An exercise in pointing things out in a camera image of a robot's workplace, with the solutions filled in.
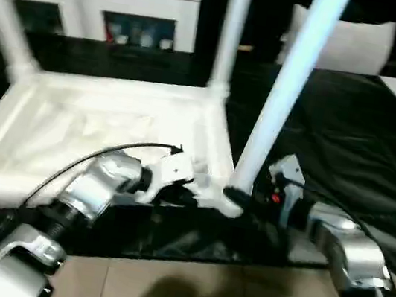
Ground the grey pillow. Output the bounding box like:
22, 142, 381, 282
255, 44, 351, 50
277, 2, 396, 81

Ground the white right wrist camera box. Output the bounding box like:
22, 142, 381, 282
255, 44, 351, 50
260, 150, 313, 227

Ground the black cabinet with gold label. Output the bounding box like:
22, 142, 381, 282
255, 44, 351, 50
192, 0, 298, 70

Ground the black mat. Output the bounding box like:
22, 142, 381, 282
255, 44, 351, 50
0, 16, 396, 297

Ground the white plastic table top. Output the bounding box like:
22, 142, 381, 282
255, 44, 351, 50
0, 53, 264, 266

